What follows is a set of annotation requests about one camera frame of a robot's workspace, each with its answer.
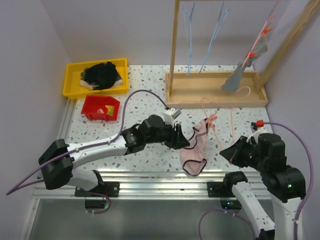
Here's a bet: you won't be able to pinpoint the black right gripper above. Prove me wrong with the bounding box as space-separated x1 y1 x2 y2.
220 134 268 171

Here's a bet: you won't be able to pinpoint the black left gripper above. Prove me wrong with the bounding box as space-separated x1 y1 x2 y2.
145 119 190 150

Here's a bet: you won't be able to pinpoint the pink underwear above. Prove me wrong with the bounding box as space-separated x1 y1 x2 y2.
179 118 209 176

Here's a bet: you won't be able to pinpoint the pink clothes clip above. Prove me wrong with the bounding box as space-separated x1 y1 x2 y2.
205 113 218 129

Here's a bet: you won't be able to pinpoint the pink wire hanger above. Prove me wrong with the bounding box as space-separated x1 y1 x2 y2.
200 86 252 150

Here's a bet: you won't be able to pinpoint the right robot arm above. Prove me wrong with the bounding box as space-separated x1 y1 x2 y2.
219 133 306 240

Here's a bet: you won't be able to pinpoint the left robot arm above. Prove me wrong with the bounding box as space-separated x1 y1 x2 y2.
38 115 190 197

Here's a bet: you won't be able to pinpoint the wooden hanger rack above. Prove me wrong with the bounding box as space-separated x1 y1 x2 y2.
165 0 320 109

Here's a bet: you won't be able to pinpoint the left blue hanger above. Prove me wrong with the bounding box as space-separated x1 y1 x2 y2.
183 0 196 77

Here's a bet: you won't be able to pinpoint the blue hanger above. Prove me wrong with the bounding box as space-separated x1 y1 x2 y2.
183 0 196 77
199 0 230 73

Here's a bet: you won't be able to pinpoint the right blue hanger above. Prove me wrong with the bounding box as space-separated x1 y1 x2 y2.
199 0 230 73

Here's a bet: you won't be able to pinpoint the grey knitted garment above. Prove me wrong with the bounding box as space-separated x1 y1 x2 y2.
220 34 270 94

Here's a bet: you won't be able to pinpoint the clips in red bin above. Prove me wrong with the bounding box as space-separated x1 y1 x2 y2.
97 105 115 116

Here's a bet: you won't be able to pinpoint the red plastic bin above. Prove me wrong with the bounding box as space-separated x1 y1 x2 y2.
81 95 120 122

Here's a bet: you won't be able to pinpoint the yellow plastic tray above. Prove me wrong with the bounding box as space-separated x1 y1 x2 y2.
62 58 129 99

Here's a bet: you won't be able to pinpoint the lower red clip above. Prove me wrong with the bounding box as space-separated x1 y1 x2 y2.
247 52 257 58

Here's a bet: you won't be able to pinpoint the black garment pile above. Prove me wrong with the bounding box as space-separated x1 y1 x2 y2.
79 61 124 91

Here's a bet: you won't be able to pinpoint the upper orange clip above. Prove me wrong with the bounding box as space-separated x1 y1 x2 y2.
262 24 273 35

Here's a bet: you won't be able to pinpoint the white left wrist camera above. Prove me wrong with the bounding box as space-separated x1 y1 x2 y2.
163 108 182 126

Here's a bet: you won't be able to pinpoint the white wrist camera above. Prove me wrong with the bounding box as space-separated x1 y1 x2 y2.
249 120 267 142
163 108 182 126

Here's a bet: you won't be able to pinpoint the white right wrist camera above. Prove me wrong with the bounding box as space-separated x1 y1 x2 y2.
249 120 267 142

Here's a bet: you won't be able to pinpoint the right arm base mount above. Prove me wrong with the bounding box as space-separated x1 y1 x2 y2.
206 181 234 198

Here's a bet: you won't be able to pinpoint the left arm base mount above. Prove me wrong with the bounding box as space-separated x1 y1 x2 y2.
74 181 120 198

